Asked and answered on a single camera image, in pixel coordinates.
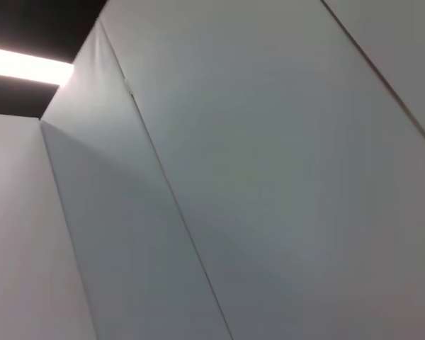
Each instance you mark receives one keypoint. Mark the bright ceiling light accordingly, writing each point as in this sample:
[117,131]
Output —
[21,65]

